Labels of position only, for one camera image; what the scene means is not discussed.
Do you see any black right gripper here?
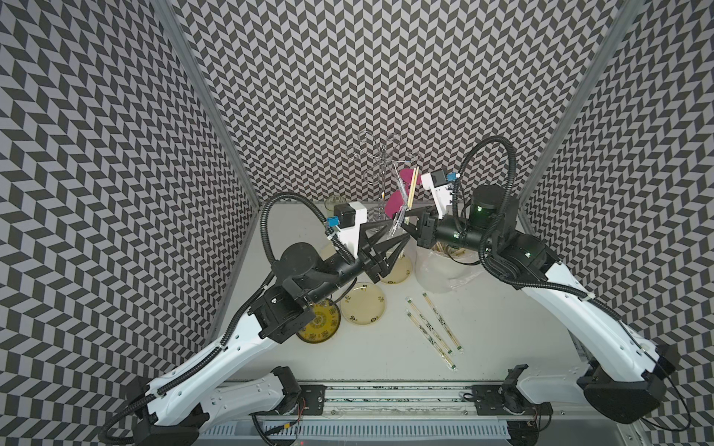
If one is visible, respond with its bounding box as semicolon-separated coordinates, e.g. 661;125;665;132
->
392;201;498;253

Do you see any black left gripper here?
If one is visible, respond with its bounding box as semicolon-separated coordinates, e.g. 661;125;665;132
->
304;216;408;304

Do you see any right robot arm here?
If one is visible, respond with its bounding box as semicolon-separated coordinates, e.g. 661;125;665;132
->
403;185;680;425

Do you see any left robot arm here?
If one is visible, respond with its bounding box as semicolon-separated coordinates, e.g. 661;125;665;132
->
98;217;409;445

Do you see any cream plate near chopsticks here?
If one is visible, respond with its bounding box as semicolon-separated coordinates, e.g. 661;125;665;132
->
340;282;386;325

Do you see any pink plastic goblet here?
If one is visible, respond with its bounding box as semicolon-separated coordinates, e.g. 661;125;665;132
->
384;168;421;219

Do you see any cream plate back right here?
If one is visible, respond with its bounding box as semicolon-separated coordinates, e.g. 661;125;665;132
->
380;255;413;284

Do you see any green translucent cup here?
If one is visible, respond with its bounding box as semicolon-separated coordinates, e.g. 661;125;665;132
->
325;194;348;213

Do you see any metal cup rack stand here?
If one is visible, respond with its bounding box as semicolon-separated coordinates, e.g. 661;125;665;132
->
357;130;418;219

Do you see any yellow dark patterned plate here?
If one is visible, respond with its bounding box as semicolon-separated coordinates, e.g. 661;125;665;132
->
297;299;341;344

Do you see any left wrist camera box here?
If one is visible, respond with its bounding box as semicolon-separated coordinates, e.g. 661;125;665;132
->
331;202;367;258

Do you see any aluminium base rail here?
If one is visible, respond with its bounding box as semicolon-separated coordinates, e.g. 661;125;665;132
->
166;380;637;446

